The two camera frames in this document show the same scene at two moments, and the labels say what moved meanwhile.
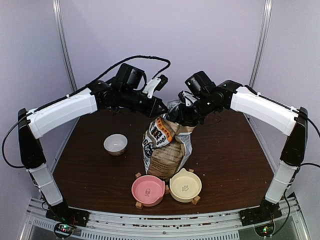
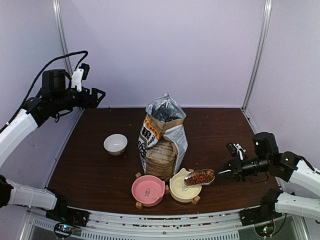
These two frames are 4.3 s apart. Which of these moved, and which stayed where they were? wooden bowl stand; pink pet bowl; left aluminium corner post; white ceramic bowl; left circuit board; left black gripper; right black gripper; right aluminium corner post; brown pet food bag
Moved: left black gripper; right black gripper; brown pet food bag
Stayed: white ceramic bowl; pink pet bowl; left aluminium corner post; right aluminium corner post; left circuit board; wooden bowl stand
